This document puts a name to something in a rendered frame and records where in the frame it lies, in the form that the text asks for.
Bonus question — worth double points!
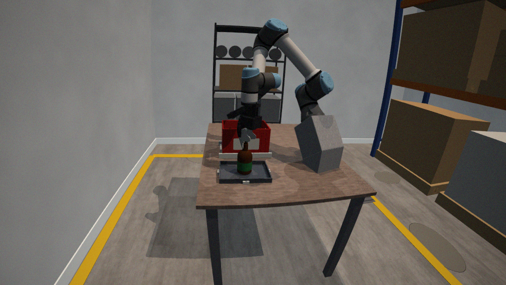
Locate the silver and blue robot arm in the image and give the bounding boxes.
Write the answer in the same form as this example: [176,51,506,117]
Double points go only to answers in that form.
[241,18,334,123]

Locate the red crate with dividers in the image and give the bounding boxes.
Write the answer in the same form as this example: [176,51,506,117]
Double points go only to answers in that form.
[222,120,270,153]

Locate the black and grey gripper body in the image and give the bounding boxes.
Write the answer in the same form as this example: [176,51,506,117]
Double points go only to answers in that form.
[238,101,262,131]

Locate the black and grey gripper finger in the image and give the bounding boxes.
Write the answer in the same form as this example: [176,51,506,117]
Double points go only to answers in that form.
[237,120,251,149]
[245,128,256,144]

